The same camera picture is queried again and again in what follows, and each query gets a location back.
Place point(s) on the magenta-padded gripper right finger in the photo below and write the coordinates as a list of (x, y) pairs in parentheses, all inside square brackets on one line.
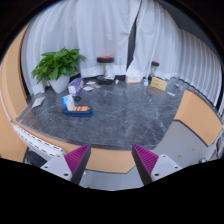
[(146, 159)]

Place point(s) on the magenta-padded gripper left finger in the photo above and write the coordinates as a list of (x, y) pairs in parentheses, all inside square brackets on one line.
[(77, 156)]

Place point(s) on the blue and white box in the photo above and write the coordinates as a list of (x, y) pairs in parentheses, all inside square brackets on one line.
[(64, 100)]

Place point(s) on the small black round cap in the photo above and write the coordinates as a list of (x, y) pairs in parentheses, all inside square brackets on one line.
[(77, 98)]

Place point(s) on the white flat packet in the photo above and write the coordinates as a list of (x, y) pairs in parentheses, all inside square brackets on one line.
[(38, 102)]

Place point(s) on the white blister pack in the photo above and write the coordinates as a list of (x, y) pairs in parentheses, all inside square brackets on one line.
[(88, 88)]

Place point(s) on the white pen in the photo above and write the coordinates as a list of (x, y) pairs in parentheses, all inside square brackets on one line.
[(171, 94)]

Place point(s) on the purple cardboard box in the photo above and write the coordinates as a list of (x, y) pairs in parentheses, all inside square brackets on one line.
[(76, 86)]

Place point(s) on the orange blister pack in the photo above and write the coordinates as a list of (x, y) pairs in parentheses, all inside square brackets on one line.
[(95, 85)]

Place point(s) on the white leaflet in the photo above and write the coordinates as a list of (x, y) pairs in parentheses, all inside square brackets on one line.
[(90, 82)]

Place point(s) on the yellow sign card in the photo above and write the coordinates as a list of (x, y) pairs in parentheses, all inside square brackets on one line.
[(158, 84)]

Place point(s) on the small white blue box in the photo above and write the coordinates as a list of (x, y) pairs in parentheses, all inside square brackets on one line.
[(146, 82)]

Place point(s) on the white orange tissue box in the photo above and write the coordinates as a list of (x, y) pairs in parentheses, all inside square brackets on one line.
[(134, 79)]

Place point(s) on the small white bottle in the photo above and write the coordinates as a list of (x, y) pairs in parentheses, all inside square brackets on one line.
[(117, 81)]

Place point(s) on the white booklet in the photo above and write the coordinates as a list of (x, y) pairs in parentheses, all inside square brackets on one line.
[(109, 77)]

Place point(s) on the green potted plant white pot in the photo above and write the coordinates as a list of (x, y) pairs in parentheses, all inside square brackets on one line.
[(58, 65)]

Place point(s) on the small black red bar stool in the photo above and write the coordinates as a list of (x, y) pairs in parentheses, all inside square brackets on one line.
[(155, 64)]

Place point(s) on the large black red bar stool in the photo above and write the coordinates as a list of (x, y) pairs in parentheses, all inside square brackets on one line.
[(105, 60)]

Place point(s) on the pleated white curtain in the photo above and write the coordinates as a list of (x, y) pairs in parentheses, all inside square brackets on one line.
[(186, 56)]

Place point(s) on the wide white curtain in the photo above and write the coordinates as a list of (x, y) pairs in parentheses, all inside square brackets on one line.
[(96, 36)]

